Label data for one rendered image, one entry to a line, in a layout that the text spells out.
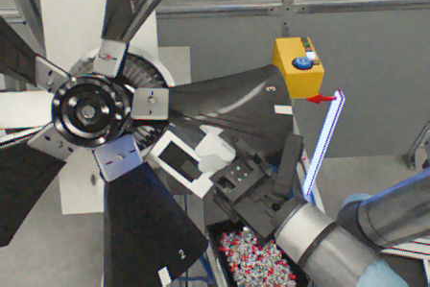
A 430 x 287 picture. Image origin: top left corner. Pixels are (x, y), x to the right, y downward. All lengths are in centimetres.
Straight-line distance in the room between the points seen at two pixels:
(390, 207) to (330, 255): 12
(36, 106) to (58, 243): 121
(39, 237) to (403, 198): 173
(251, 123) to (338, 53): 99
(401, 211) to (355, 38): 110
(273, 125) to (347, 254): 26
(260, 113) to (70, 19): 51
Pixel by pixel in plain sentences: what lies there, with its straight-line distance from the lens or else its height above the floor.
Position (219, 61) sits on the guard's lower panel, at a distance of 146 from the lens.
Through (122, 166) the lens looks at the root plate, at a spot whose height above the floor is 110.
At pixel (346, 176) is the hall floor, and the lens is 211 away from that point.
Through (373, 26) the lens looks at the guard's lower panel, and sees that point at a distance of 155.
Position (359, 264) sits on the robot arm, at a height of 121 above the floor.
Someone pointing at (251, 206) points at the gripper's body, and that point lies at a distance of 50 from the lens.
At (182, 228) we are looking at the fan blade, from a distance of 73.
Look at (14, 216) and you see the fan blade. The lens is 80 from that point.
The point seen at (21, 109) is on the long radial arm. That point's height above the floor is 112.
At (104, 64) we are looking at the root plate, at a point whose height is 124.
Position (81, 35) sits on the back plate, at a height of 117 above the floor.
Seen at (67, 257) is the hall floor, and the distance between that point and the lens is 188.
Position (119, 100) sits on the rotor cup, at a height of 124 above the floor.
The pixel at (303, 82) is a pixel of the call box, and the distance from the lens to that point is 94.
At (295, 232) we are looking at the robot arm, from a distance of 47.
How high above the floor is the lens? 162
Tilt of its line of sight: 47 degrees down
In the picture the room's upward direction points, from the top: straight up
